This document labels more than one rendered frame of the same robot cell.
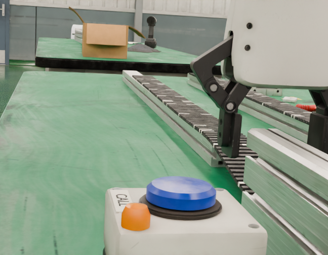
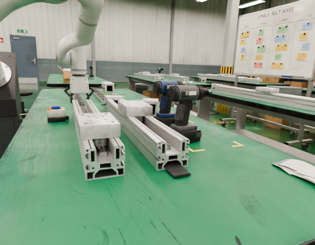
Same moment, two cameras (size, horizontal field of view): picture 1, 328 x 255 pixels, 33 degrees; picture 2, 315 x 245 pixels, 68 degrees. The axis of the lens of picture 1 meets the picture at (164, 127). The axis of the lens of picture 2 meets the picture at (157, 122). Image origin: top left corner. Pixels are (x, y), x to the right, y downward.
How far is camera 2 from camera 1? 0.95 m
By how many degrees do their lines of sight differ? 11
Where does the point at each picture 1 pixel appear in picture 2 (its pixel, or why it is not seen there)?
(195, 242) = (55, 111)
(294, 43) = (79, 86)
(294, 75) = (80, 91)
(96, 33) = (67, 75)
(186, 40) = (114, 71)
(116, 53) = not seen: hidden behind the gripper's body
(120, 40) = not seen: hidden behind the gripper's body
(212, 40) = (125, 71)
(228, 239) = (59, 111)
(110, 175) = not seen: hidden behind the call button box
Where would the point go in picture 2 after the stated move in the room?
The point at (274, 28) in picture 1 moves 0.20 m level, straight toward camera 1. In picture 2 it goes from (75, 84) to (61, 88)
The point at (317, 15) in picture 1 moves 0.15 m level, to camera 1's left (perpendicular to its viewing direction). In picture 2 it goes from (82, 82) to (53, 81)
